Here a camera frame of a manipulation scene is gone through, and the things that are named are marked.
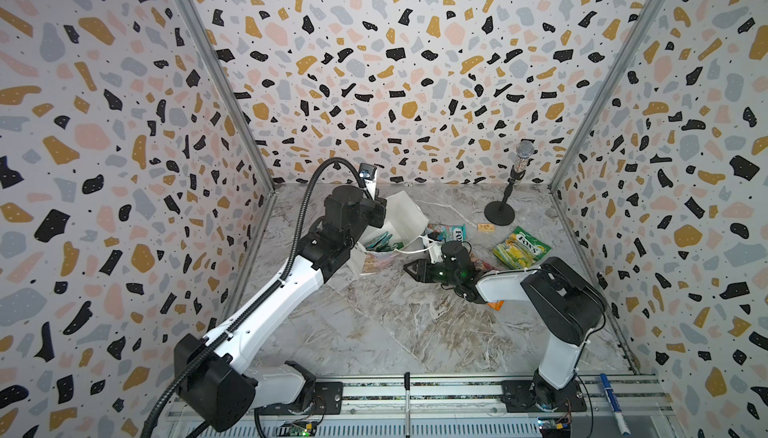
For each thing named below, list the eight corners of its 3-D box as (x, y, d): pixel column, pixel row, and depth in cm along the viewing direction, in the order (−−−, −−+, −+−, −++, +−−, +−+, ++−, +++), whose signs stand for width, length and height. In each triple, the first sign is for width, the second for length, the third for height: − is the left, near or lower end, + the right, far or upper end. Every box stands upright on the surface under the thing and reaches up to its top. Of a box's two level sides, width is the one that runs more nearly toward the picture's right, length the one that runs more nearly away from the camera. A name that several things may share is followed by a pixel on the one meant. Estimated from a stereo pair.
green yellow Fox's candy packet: (517, 277, 99) (521, 271, 96) (489, 252, 105) (492, 246, 102) (547, 251, 105) (551, 245, 103) (519, 229, 112) (522, 223, 109)
